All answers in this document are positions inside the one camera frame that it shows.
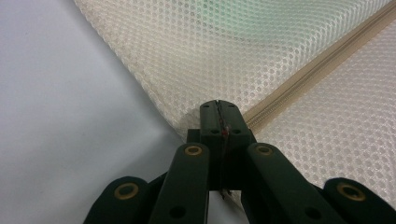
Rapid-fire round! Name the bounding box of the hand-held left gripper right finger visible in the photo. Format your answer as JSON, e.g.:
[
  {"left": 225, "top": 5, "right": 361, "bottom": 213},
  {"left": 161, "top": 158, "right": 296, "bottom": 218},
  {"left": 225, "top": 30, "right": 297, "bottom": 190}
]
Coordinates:
[{"left": 218, "top": 100, "right": 258, "bottom": 191}]

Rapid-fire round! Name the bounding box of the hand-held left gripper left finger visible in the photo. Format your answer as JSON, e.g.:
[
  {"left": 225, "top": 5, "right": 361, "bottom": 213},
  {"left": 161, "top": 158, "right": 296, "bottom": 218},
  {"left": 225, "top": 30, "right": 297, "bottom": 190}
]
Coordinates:
[{"left": 186, "top": 100, "right": 226, "bottom": 191}]

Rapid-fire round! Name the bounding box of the beige mesh zipper bag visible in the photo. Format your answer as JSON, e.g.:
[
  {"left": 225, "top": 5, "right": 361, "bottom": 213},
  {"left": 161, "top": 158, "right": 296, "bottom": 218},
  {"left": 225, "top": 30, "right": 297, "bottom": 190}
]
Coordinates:
[{"left": 74, "top": 0, "right": 396, "bottom": 210}]

